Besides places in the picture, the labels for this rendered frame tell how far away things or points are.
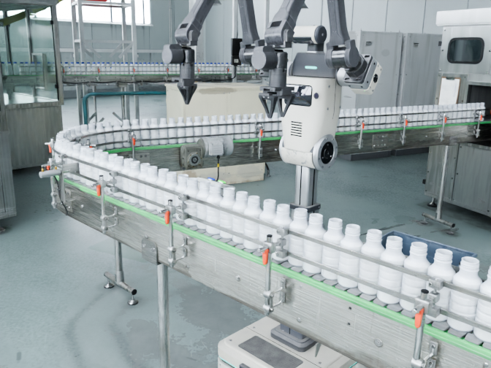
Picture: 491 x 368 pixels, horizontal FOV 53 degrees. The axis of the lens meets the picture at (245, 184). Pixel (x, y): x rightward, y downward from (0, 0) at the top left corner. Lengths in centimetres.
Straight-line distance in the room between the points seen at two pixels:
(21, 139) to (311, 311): 572
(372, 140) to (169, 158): 170
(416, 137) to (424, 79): 403
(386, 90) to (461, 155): 284
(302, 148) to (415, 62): 626
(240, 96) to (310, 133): 392
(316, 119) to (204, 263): 76
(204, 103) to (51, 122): 216
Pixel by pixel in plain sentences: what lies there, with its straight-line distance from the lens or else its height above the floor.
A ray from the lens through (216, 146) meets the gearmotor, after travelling 320.
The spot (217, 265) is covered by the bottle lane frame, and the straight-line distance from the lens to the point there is 166.
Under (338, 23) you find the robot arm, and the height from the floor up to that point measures 170.
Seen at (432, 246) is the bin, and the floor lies 93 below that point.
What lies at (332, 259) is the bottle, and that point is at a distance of 138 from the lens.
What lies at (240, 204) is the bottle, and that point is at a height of 113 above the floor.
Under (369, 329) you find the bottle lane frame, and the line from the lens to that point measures 134.
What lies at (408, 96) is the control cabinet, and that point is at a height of 94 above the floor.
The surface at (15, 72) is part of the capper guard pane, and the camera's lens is 674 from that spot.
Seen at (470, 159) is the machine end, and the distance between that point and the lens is 527.
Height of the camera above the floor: 161
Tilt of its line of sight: 15 degrees down
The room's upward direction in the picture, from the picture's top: 1 degrees clockwise
